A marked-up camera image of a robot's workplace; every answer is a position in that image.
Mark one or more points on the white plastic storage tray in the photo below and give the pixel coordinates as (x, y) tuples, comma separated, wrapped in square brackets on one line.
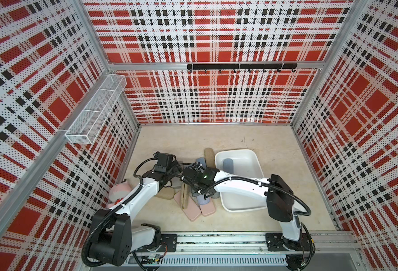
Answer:
[(240, 194)]

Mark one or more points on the pink glasses case right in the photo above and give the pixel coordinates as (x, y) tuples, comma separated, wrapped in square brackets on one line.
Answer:
[(208, 208)]

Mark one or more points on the pink plush toy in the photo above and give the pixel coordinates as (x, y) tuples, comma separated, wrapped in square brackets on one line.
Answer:
[(117, 193)]

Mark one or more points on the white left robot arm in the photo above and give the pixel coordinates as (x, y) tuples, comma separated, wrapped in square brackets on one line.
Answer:
[(112, 238)]

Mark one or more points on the white wire mesh basket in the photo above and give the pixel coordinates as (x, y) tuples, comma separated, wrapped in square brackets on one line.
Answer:
[(89, 123)]

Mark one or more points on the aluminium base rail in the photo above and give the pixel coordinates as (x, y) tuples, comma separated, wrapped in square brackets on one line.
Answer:
[(334, 250)]

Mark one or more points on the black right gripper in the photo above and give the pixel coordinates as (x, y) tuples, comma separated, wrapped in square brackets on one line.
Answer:
[(194, 191)]

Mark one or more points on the pink glasses case left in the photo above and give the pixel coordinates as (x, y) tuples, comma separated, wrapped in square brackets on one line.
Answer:
[(192, 211)]

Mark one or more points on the beige glasses case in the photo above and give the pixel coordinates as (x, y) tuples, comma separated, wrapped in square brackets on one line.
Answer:
[(166, 193)]

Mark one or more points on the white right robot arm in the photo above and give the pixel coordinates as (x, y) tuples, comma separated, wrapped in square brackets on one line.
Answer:
[(282, 205)]

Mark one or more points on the black wall hook rail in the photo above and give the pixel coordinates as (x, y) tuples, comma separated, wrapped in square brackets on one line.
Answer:
[(242, 66)]

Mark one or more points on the pink glasses case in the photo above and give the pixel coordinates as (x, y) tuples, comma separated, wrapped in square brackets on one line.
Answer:
[(208, 208), (192, 211)]

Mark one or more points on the brown glasses case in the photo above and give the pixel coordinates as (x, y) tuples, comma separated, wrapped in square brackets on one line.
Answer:
[(184, 195)]

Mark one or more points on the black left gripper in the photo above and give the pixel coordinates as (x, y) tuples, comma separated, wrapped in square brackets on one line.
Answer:
[(176, 168)]

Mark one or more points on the grey glasses case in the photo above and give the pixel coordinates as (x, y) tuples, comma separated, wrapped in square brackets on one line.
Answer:
[(216, 195)]

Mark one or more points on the light blue glasses case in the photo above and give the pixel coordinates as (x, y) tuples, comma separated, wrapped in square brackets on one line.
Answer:
[(228, 166)]

